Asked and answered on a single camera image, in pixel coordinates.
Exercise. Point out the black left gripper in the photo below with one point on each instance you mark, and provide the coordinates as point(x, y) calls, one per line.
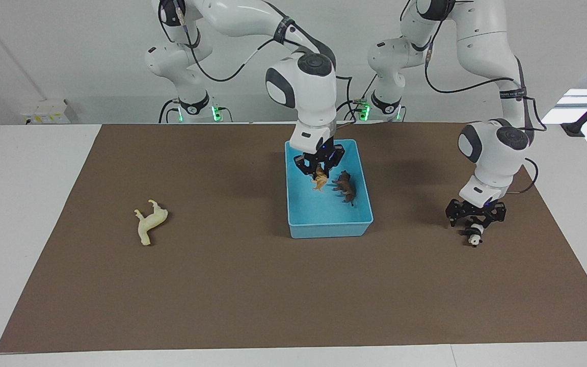
point(477, 206)

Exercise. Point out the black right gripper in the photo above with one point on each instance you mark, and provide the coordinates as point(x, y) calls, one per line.
point(324, 152)

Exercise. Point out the orange striped tiger toy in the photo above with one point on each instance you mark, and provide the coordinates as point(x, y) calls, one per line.
point(320, 181)

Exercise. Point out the black and white panda toy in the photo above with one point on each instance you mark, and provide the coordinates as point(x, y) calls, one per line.
point(474, 235)

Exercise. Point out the brown lion toy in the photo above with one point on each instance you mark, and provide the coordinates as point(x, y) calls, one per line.
point(347, 188)

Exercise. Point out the cream long-necked animal toy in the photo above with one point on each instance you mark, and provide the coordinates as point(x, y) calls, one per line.
point(151, 221)

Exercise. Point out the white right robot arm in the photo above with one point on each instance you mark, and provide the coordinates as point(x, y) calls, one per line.
point(309, 97)

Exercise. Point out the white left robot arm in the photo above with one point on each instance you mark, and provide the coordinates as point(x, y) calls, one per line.
point(492, 153)

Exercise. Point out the light blue plastic storage box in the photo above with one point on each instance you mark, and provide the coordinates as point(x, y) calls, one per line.
point(314, 211)

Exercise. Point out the white box with yellow labels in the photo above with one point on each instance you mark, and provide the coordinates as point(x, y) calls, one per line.
point(49, 111)

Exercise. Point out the brown table mat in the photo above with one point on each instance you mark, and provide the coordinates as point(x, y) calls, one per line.
point(273, 295)

